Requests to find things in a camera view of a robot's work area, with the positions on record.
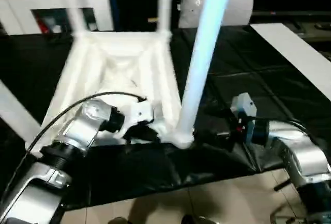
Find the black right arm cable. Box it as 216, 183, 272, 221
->
249, 116, 308, 134

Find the white plastic table top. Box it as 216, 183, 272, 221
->
24, 29, 196, 155

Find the white flat panel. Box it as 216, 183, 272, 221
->
250, 23, 331, 97

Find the black work mat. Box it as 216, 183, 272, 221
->
0, 26, 331, 208

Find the grey printed cushion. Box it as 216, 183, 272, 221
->
177, 0, 255, 29

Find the dark round robot part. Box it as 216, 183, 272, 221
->
180, 215, 207, 224

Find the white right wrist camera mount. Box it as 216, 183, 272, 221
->
230, 92, 259, 147

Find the black sofa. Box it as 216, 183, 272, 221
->
107, 0, 331, 32

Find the brown low bench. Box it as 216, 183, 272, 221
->
284, 19, 331, 43

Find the black metal stand leg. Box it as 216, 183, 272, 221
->
273, 180, 292, 191

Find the white plastic table leg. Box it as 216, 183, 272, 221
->
156, 0, 173, 37
0, 80, 42, 143
59, 0, 86, 37
175, 0, 236, 142

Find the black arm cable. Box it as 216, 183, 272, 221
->
249, 116, 308, 134
0, 91, 148, 191

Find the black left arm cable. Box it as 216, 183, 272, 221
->
0, 91, 148, 191

